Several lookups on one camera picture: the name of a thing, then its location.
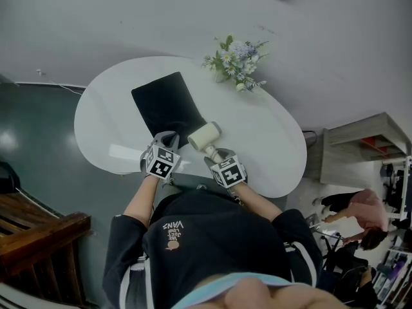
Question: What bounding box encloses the cream hair dryer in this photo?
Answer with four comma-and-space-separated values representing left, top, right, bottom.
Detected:
187, 121, 226, 163

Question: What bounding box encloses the person's left forearm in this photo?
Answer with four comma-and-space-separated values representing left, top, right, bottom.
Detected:
123, 176, 159, 229

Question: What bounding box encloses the light blue face mask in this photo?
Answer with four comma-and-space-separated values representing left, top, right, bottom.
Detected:
173, 271, 303, 309

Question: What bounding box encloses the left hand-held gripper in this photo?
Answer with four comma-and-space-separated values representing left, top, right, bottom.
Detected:
139, 131, 182, 180

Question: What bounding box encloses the black printed t-shirt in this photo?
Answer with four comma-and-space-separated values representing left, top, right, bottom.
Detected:
102, 190, 324, 309

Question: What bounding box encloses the person's right forearm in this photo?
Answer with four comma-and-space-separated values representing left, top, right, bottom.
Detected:
232, 182, 285, 222

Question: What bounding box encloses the black office chair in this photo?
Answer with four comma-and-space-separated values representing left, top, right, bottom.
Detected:
321, 233, 377, 305

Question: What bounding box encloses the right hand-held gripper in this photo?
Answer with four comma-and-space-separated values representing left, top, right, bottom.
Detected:
203, 147, 248, 189

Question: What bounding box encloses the white floor cable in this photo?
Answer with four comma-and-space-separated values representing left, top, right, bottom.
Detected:
35, 69, 85, 97

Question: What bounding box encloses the grey wooden cabinet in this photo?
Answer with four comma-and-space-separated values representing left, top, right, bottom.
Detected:
319, 112, 412, 189

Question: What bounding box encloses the black fabric pouch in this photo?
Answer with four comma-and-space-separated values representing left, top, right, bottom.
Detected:
131, 71, 209, 150

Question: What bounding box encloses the artificial flower bouquet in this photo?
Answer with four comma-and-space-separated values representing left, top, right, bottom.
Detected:
201, 34, 270, 93

